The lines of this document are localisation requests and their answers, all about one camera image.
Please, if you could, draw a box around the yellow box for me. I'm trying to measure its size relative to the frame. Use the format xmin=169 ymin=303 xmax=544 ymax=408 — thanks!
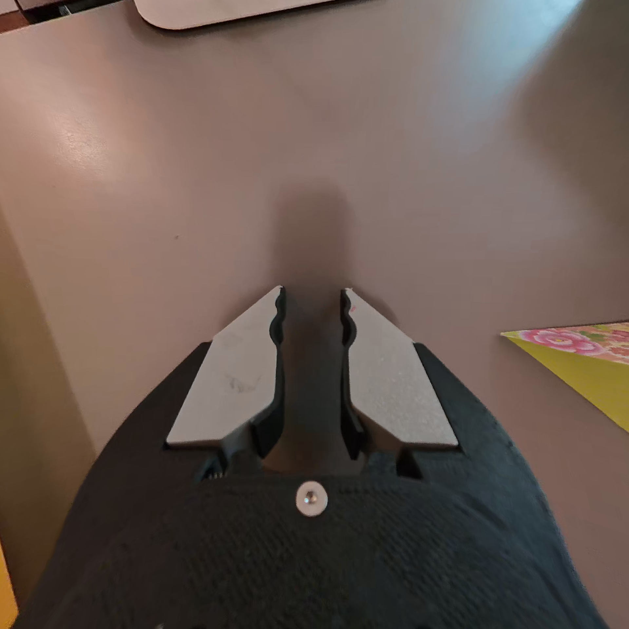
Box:
xmin=0 ymin=538 xmax=19 ymax=622

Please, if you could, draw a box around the white rounded pad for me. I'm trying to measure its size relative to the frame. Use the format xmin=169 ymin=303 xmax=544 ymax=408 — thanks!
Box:
xmin=132 ymin=0 xmax=347 ymax=31

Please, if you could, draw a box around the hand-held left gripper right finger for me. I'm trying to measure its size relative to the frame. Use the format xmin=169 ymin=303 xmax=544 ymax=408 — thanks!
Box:
xmin=340 ymin=288 xmax=460 ymax=462

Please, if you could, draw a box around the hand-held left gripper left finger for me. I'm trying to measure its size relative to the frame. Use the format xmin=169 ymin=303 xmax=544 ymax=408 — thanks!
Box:
xmin=165 ymin=286 xmax=287 ymax=460

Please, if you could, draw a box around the floral origami paper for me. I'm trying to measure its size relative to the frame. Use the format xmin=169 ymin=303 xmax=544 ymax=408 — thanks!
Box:
xmin=500 ymin=321 xmax=629 ymax=434

